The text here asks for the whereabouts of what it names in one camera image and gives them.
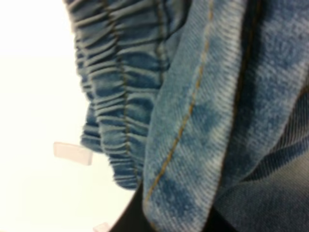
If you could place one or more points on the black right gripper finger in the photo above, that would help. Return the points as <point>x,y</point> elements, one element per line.
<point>171,206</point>

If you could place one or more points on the children's blue denim shorts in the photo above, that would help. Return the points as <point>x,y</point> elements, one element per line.
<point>216,91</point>

